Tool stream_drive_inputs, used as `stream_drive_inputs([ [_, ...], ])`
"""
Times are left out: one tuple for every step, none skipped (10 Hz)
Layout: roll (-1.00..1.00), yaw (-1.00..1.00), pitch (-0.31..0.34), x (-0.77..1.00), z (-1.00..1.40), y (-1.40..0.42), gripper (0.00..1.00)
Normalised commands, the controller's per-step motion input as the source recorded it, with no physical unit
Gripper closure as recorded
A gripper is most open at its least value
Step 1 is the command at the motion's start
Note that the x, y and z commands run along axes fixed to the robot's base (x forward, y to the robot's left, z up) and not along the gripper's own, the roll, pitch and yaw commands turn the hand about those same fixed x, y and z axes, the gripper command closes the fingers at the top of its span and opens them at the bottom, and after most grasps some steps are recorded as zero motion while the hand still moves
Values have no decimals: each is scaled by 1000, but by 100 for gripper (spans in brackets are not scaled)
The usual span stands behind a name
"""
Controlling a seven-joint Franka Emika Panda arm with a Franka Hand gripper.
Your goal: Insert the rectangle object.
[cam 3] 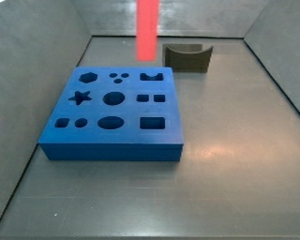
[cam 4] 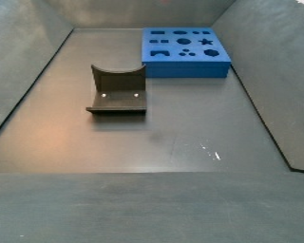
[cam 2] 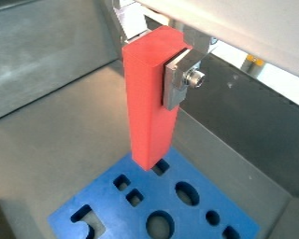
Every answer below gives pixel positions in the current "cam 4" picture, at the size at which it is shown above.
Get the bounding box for black curved holder bracket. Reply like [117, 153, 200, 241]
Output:
[86, 65, 147, 114]

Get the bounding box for blue foam shape-sorter block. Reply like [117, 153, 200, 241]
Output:
[141, 28, 231, 78]

